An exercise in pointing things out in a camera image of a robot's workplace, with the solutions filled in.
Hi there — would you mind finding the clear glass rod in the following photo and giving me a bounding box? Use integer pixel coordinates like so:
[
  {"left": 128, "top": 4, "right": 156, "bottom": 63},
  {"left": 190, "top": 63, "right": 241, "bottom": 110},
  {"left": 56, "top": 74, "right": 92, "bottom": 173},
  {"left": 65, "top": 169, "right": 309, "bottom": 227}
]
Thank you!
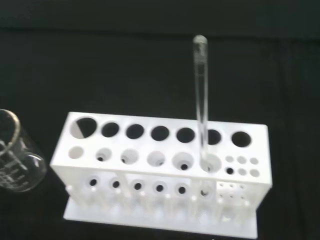
[{"left": 192, "top": 34, "right": 214, "bottom": 199}]

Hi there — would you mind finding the white test tube rack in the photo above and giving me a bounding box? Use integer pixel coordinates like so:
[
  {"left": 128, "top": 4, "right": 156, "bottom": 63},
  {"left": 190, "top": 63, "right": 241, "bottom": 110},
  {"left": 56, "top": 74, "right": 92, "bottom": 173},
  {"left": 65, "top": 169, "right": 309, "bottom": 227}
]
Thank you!
[{"left": 49, "top": 111, "right": 272, "bottom": 238}]

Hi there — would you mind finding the black bench cloth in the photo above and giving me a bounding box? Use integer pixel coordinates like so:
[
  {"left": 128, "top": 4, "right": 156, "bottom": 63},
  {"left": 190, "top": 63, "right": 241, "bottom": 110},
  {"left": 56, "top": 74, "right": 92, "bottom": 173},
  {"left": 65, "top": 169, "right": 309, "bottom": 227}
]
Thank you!
[{"left": 0, "top": 0, "right": 320, "bottom": 240}]

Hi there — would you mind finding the small clear glass beaker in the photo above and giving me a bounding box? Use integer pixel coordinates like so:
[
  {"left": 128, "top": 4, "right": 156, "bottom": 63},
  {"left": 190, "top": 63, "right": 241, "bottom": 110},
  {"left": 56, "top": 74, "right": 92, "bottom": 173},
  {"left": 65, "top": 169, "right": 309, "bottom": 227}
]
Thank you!
[{"left": 0, "top": 108, "right": 48, "bottom": 193}]

